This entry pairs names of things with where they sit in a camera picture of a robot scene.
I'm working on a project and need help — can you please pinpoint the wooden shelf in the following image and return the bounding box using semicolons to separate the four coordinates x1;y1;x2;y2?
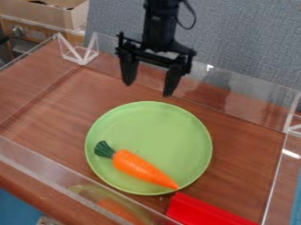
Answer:
0;15;84;45

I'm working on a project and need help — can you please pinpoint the clear acrylic enclosure wall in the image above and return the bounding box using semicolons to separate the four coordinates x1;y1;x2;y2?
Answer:
0;36;301;225

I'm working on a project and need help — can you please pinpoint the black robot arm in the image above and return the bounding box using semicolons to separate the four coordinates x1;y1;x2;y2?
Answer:
115;0;196;97

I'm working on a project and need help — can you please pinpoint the clear acrylic corner bracket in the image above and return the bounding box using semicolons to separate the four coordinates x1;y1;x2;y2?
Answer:
57;33;99;65

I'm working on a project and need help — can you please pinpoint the orange toy carrot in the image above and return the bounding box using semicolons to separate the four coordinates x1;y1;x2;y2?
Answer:
93;141;179;190

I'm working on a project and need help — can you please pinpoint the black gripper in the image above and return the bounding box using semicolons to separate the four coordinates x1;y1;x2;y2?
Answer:
115;32;196;97

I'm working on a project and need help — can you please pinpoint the green plate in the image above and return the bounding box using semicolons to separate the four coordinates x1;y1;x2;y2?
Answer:
84;101;213;195

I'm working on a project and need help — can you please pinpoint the black cable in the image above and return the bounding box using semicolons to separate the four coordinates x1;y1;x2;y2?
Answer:
174;0;198;31

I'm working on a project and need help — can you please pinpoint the cardboard box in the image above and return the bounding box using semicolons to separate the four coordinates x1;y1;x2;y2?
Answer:
0;0;89;30

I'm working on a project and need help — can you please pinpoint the red plastic block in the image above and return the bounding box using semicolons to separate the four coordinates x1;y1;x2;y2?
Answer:
167;192;258;225

